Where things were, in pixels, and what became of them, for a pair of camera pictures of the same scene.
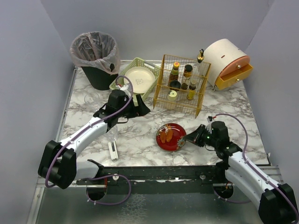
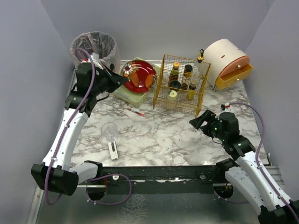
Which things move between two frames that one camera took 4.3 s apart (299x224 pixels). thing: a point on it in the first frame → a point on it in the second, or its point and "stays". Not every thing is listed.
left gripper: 135,106 → 110,79
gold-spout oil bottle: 200,71 stays
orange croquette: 163,136 → 135,79
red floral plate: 177,142 → 142,68
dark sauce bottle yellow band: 187,74 stays
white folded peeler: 113,150 stays
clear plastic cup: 112,134 stays
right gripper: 199,136 → 205,123
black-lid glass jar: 175,85 stays
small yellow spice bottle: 190,95 stays
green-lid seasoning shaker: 172,96 stays
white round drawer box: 226,62 stays
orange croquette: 169,135 → 149,80
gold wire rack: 181,85 stays
